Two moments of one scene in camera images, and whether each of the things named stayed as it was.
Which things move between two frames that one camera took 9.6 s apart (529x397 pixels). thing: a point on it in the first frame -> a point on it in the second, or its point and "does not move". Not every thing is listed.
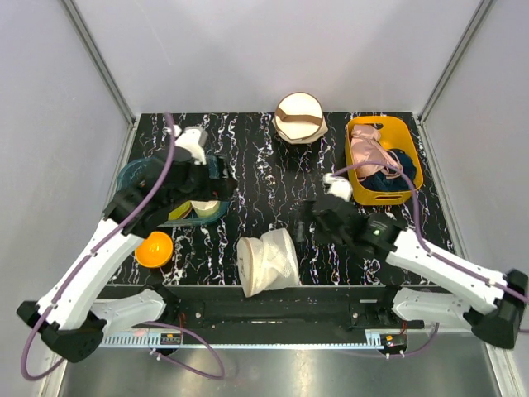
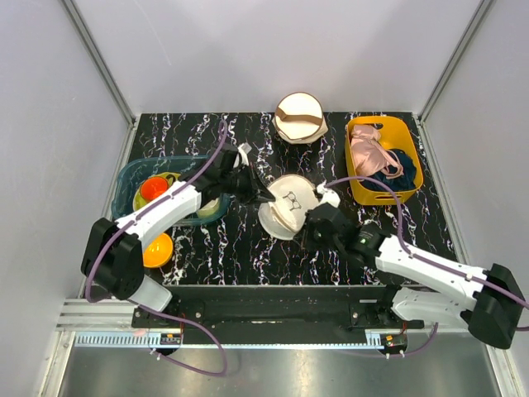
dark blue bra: [379, 182] does not move
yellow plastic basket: [397, 132] does not move
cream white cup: [205, 209] does not move
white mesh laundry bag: [269, 263] -> [285, 216]
